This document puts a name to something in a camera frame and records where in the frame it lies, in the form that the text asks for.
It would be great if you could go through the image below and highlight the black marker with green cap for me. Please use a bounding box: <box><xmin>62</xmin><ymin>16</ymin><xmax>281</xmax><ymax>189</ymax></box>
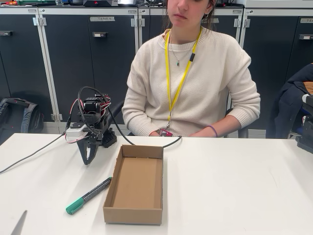
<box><xmin>65</xmin><ymin>176</ymin><xmax>113</xmax><ymax>216</ymax></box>

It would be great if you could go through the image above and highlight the brown cardboard box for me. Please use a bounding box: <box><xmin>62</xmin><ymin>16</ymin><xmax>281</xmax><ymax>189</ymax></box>
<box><xmin>102</xmin><ymin>144</ymin><xmax>164</xmax><ymax>226</ymax></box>

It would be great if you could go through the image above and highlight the person's left forearm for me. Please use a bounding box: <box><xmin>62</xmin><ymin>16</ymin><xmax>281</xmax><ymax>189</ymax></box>
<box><xmin>212</xmin><ymin>93</ymin><xmax>261</xmax><ymax>132</ymax></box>

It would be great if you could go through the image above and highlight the person's right forearm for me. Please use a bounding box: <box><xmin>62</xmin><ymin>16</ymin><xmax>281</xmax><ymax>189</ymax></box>
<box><xmin>121</xmin><ymin>97</ymin><xmax>159</xmax><ymax>137</ymax></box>

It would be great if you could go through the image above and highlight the person in cream sweater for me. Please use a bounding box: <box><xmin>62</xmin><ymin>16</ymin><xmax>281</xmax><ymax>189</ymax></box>
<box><xmin>121</xmin><ymin>0</ymin><xmax>261</xmax><ymax>138</ymax></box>

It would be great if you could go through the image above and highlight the person's left hand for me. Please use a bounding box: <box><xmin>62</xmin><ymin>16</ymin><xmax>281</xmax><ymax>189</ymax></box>
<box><xmin>189</xmin><ymin>125</ymin><xmax>218</xmax><ymax>138</ymax></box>

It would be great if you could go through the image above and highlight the pink badge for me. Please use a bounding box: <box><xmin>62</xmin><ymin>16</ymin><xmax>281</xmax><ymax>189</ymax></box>
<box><xmin>159</xmin><ymin>127</ymin><xmax>173</xmax><ymax>138</ymax></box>

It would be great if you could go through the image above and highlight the dark grey backpack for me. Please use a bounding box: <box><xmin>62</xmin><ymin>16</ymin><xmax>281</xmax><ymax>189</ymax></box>
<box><xmin>0</xmin><ymin>97</ymin><xmax>45</xmax><ymax>145</ymax></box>

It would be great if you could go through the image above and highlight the grey metal blade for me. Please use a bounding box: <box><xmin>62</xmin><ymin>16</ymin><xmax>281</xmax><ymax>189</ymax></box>
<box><xmin>11</xmin><ymin>210</ymin><xmax>28</xmax><ymax>235</ymax></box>

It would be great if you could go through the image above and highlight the black device with red accents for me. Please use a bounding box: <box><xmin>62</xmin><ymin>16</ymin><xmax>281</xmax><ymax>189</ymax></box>
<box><xmin>83</xmin><ymin>0</ymin><xmax>118</xmax><ymax>7</ymax></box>

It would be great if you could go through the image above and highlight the dark jacket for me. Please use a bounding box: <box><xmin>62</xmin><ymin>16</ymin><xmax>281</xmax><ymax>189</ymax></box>
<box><xmin>273</xmin><ymin>64</ymin><xmax>313</xmax><ymax>139</ymax></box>

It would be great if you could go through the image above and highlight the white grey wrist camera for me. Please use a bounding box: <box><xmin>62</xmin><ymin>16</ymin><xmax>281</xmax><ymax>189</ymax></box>
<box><xmin>65</xmin><ymin>123</ymin><xmax>87</xmax><ymax>144</ymax></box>

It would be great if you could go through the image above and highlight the thin grey cable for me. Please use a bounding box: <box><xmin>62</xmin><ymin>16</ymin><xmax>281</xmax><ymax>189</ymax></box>
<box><xmin>0</xmin><ymin>115</ymin><xmax>73</xmax><ymax>174</ymax></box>

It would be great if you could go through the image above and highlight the yellow lanyard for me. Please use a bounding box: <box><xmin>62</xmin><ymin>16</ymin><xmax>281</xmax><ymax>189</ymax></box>
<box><xmin>164</xmin><ymin>26</ymin><xmax>203</xmax><ymax>129</ymax></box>

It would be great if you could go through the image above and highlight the thin necklace with green pendant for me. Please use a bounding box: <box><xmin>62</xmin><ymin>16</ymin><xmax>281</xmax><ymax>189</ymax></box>
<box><xmin>169</xmin><ymin>33</ymin><xmax>198</xmax><ymax>67</ymax></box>

